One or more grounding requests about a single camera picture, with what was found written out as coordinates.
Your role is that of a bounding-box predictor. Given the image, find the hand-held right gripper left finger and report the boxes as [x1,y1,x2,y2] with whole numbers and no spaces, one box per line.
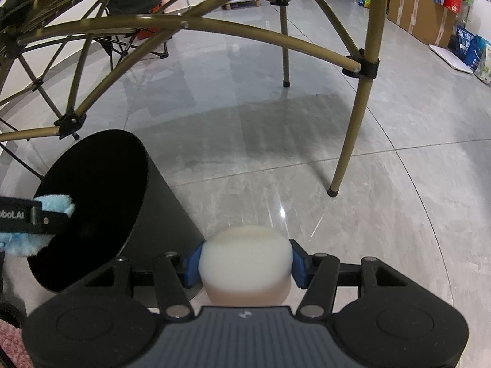
[77,240,204,320]

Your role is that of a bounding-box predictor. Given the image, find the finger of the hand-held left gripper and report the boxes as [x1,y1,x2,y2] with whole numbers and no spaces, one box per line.
[34,205,54,235]

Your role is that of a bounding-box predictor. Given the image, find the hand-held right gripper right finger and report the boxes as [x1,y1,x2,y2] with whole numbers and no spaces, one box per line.
[289,239,414,319]

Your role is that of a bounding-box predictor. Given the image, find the blue plush toy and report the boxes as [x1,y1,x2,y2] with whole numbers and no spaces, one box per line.
[0,194,76,257]

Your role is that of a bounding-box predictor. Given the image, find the white foam cylinder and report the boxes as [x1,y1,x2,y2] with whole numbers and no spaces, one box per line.
[199,225,294,307]

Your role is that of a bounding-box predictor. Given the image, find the black trash bin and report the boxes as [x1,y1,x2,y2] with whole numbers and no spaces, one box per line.
[26,129,204,309]

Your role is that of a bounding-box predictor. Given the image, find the pink rug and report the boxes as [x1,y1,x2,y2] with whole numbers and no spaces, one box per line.
[0,320,29,368]

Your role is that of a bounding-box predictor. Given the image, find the tan folding table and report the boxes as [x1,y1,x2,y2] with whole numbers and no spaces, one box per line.
[0,0,491,198]

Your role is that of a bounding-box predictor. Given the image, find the white floor board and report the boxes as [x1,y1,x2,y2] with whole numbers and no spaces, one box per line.
[429,43,474,74]

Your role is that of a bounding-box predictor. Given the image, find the white and green bag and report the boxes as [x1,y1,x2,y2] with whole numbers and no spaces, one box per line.
[479,43,491,84]

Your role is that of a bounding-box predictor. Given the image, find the large cardboard box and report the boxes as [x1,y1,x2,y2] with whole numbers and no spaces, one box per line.
[385,0,461,48]

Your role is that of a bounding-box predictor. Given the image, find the blue pet food bag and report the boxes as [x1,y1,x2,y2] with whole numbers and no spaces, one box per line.
[454,25,489,71]

